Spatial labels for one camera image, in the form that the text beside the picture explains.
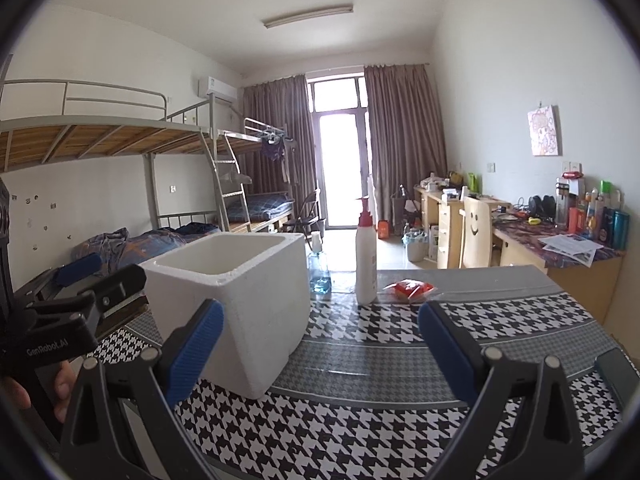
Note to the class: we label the glass balcony door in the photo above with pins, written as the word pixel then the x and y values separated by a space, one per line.
pixel 342 160

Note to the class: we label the wooden desk patterned top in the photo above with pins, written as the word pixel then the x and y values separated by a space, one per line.
pixel 575 280

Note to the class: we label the long grey metal bunk bed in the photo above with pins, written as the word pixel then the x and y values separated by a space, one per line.
pixel 90 140

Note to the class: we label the houndstooth tablecloth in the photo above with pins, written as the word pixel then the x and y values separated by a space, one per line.
pixel 375 360

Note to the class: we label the blue spray bottle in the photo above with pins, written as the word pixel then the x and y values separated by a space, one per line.
pixel 319 280

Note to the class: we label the wooden smiley chair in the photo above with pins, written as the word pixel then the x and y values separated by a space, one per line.
pixel 477 240

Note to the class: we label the ceiling tube light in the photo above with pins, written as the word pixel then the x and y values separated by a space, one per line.
pixel 307 16

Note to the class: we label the grey trash bin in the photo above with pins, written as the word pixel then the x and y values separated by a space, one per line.
pixel 416 249

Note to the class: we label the wide brown curtain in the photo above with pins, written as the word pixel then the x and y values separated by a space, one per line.
pixel 405 135

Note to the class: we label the blue orange plaid quilt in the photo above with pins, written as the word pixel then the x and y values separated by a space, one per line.
pixel 150 245

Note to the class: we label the white double wall outlet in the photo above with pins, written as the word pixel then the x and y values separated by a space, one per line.
pixel 571 166

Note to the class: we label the black headphones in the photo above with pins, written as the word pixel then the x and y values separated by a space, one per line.
pixel 540 207

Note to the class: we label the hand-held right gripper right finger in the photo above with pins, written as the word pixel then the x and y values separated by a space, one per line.
pixel 442 345

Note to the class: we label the pink wall poster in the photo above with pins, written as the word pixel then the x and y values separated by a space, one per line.
pixel 545 131

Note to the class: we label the green bag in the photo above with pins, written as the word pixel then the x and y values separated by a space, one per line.
pixel 472 182

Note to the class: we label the dark flat object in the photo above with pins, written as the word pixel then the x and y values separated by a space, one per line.
pixel 617 372

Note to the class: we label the orange box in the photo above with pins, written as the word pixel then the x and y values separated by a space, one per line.
pixel 384 230

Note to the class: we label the white pump bottle red cap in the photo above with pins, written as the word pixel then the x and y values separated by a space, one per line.
pixel 366 270

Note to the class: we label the narrow brown curtain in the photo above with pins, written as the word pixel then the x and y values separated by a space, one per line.
pixel 275 110

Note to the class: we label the short grey metal bunk bed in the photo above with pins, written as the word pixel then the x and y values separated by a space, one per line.
pixel 245 140

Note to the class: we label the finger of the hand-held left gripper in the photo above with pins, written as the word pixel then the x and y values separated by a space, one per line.
pixel 122 285
pixel 80 266

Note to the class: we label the red packet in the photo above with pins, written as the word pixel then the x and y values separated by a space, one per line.
pixel 409 290

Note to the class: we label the wooden desk with drawers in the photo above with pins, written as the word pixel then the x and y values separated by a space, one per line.
pixel 445 235

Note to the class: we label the person's left hand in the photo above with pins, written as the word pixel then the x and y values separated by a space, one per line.
pixel 62 385

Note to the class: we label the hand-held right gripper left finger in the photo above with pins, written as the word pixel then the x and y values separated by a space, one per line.
pixel 197 345

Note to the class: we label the blue plaid mattress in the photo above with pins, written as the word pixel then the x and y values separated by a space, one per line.
pixel 270 205

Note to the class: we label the dark hanging clothes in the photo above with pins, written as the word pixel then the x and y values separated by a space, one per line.
pixel 272 150

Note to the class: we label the printed paper sheets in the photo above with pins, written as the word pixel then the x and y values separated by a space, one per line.
pixel 570 247

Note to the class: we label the row of toiletry bottles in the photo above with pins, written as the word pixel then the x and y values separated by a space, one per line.
pixel 605 220

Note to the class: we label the white foam box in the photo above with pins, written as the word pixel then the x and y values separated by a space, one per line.
pixel 260 320

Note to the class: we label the white air conditioner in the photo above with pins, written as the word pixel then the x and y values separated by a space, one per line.
pixel 217 87

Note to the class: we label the black folding chair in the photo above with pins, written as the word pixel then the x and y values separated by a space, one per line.
pixel 305 220

